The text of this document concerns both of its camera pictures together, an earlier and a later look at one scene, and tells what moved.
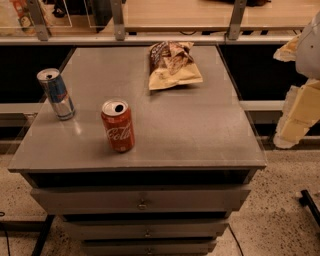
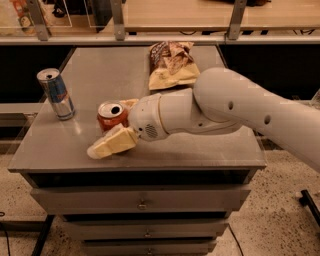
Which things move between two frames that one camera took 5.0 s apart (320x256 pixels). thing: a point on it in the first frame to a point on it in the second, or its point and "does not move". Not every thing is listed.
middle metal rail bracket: (118, 19) does not move
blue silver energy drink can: (53, 84) does not move
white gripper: (310, 53) to (145, 116)
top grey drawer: (142, 199) does not move
